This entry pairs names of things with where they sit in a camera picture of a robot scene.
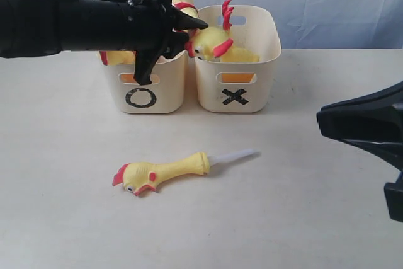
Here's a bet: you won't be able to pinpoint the cream bin marked X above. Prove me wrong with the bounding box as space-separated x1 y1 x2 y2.
195 5 282 113

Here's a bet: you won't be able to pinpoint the headless chicken body piece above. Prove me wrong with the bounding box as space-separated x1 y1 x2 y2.
219 0 261 83

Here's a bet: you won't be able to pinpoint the whole rubber chicken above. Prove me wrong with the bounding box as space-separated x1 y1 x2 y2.
99 51 136 83
128 0 234 62

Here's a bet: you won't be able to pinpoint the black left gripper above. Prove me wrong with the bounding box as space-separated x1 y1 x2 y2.
125 0 189 86

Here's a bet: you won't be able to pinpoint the broken chicken head piece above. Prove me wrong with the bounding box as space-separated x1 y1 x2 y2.
112 149 259 196

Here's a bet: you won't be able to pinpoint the cream bin marked O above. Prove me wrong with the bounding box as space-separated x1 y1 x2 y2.
106 51 188 114

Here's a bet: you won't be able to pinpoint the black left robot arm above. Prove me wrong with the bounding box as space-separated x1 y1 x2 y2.
1 0 190 85

